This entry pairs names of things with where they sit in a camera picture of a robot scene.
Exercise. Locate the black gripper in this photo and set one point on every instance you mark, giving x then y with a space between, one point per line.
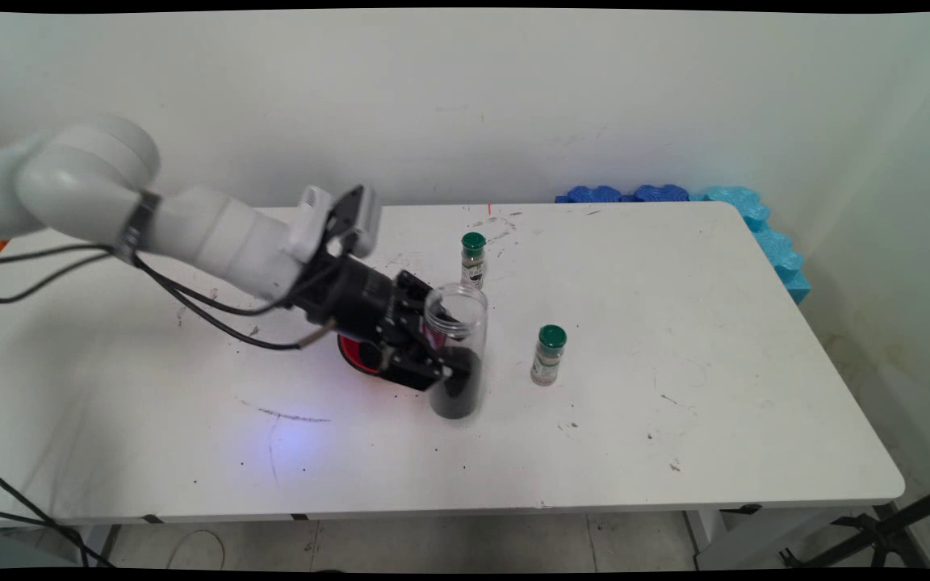
352 298

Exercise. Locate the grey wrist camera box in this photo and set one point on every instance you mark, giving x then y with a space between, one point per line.
364 218

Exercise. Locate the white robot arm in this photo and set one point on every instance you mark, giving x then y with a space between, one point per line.
207 226

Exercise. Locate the cyan foam piece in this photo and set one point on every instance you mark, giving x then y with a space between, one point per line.
764 230

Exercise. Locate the red bowl black rim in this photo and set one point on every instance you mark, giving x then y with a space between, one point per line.
356 355

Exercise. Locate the white table leg frame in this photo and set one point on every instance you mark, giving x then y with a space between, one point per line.
756 541

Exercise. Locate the green cap spice bottle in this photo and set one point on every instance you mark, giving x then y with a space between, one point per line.
547 363
473 266

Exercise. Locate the clear plastic jar black seeds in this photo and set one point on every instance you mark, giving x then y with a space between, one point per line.
457 395

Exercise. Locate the black tripod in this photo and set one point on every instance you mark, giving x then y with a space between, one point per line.
885 528

